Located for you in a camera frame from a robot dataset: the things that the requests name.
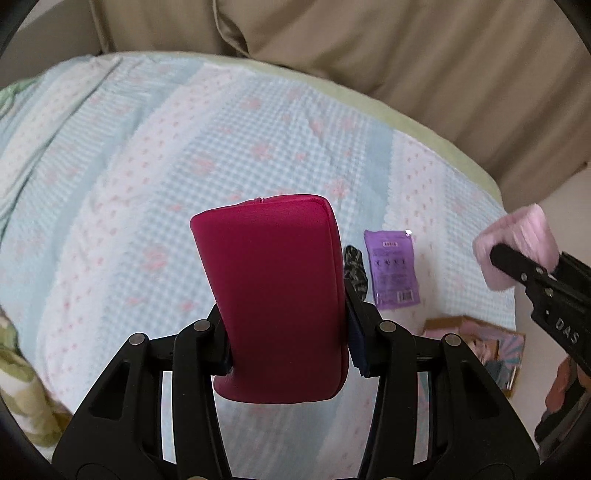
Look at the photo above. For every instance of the black patterned scrunchie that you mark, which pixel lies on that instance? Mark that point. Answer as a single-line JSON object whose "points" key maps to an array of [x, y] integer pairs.
{"points": [[355, 271]]}

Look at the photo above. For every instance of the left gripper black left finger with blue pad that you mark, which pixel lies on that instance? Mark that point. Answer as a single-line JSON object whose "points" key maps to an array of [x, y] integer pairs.
{"points": [[151, 414]]}

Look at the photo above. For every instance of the light pink fluffy roll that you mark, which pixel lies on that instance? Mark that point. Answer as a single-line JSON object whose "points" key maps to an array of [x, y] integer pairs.
{"points": [[526, 231]]}

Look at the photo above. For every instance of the person's right hand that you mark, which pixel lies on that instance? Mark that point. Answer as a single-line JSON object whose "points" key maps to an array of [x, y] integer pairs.
{"points": [[556, 396]]}

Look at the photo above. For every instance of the light blue checked bedspread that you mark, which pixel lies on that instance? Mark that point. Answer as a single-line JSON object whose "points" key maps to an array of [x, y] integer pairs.
{"points": [[104, 160]]}

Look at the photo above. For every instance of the pink patterned cardboard box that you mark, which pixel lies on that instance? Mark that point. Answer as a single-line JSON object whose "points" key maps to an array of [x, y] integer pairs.
{"points": [[500, 350]]}

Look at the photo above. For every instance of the light green bed sheet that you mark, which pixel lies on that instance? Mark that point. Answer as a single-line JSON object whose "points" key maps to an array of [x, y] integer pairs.
{"points": [[384, 113]]}

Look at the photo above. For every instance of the magenta zip pouch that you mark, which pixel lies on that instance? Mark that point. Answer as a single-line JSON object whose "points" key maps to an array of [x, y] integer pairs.
{"points": [[274, 266]]}

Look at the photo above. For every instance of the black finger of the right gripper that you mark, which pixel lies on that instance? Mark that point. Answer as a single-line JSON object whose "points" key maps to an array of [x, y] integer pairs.
{"points": [[511, 267]]}

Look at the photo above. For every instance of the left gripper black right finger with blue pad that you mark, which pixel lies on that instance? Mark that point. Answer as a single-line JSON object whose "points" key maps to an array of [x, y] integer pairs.
{"points": [[438, 413]]}

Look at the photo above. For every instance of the grey upholstered headboard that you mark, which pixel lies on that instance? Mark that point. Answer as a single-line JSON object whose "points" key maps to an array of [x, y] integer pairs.
{"points": [[51, 32]]}

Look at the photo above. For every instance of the purple sachet packet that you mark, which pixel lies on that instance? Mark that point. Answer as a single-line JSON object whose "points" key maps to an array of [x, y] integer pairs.
{"points": [[392, 268]]}

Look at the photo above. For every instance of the beige pleated curtain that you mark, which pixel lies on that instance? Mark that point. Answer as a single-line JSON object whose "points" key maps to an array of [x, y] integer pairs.
{"points": [[508, 82]]}

